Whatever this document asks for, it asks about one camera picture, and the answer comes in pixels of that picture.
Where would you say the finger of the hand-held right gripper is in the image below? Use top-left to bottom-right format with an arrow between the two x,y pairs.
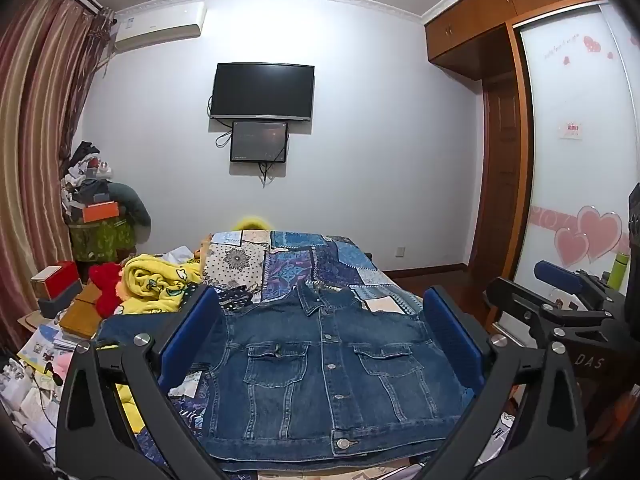
486,276 -> 615,343
533,259 -> 617,306

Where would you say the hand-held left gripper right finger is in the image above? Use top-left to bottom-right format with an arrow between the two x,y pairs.
419,285 -> 587,480

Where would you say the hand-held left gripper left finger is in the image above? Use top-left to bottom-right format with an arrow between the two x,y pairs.
56,284 -> 231,480

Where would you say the blue denim jacket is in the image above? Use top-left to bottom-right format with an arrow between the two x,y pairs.
95,280 -> 481,466

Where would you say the pile of clothes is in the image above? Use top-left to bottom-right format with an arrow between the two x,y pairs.
60,140 -> 118,211

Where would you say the green bottle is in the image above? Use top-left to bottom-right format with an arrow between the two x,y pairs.
614,252 -> 630,291

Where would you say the yellow fleece blanket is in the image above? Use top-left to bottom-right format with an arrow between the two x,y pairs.
97,254 -> 211,433

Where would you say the white cloth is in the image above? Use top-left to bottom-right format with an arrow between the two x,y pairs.
160,247 -> 197,267

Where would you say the red plush toy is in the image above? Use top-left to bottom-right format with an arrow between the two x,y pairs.
90,262 -> 126,318

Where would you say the wooden box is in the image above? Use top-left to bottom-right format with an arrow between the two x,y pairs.
60,282 -> 103,338

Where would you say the wooden door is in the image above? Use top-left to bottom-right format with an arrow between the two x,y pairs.
470,75 -> 523,271

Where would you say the yellow round object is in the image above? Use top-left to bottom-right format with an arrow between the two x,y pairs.
234,216 -> 271,233

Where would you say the green patterned cloth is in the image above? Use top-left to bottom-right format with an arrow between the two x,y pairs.
70,220 -> 137,263

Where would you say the blue patchwork bedspread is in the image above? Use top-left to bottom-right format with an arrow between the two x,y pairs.
135,230 -> 426,480

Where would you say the grey box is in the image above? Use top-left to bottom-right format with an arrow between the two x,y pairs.
39,280 -> 83,318

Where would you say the dark grey cloth bundle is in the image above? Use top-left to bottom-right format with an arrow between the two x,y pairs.
107,182 -> 152,231

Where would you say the red and white box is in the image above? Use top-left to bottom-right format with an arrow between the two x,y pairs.
31,261 -> 81,301

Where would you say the pile of papers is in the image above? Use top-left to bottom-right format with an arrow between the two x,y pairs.
0,320 -> 96,461

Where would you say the orange box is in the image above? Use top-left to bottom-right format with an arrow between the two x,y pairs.
82,201 -> 121,223

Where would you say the striped pink curtain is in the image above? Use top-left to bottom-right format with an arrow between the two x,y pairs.
0,0 -> 113,351

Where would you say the wooden wardrobe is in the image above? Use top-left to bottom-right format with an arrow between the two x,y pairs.
424,0 -> 640,306

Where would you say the white air conditioner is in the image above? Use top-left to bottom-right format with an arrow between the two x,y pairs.
111,1 -> 207,52

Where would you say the small black wall monitor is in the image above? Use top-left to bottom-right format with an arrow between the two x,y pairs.
230,120 -> 290,163

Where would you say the black wall television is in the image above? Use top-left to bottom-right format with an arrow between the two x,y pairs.
210,62 -> 316,122

